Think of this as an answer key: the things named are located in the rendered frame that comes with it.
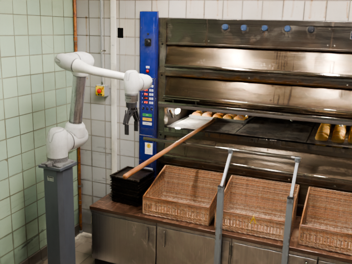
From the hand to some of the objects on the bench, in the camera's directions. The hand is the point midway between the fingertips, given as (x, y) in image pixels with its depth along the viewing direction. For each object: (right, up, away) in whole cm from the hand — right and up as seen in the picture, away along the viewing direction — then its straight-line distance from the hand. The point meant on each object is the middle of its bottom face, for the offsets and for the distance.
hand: (131, 131), depth 299 cm
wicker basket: (+150, -77, +16) cm, 169 cm away
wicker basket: (+38, -64, +60) cm, 95 cm away
